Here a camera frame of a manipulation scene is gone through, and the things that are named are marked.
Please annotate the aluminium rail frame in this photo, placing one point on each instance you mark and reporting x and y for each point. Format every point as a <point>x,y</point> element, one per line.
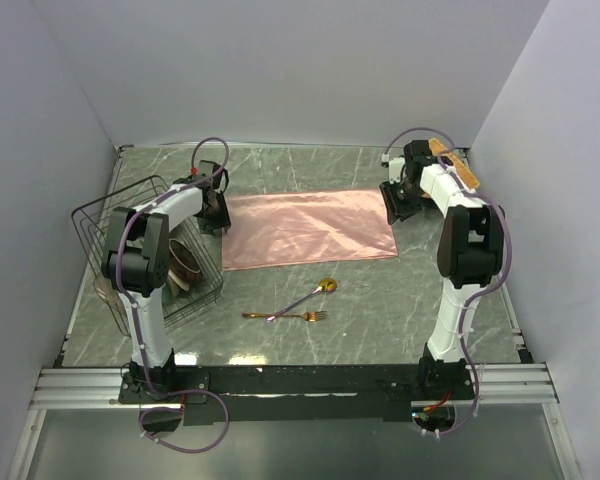
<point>100,389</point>

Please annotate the black wire dish rack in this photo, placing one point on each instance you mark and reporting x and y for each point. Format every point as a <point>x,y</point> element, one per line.
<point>91,224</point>

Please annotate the clear glass bowl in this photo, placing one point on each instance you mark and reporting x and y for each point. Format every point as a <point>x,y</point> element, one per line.
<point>109,296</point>

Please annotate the pink satin napkin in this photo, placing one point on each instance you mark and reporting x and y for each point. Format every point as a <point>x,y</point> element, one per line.
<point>292,228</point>

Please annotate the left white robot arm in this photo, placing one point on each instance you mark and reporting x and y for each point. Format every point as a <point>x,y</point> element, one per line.
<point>137,259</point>

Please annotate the brown ceramic plate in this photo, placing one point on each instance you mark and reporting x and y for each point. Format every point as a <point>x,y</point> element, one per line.
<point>184,272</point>

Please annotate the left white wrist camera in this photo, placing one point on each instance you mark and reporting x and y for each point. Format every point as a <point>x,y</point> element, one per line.
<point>205,169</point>

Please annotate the rose gold fork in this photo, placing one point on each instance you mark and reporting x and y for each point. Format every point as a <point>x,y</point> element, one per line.
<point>311,316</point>

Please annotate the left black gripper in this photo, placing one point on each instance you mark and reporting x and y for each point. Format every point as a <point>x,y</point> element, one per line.
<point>222,221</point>

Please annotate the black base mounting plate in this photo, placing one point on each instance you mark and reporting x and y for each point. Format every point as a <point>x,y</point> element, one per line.
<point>207,395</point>

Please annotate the gold spoon with purple handle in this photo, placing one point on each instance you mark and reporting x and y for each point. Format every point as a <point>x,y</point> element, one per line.
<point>326,285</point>

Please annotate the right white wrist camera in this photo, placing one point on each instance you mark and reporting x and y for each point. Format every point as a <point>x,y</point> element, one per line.
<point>394,167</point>

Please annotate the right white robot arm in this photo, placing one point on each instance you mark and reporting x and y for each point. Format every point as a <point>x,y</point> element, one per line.
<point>470,250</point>

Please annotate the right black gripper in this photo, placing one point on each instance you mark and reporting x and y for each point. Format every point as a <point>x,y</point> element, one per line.
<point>393,207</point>

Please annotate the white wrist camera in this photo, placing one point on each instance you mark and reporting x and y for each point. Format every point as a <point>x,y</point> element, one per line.
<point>205,169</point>
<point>394,167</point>

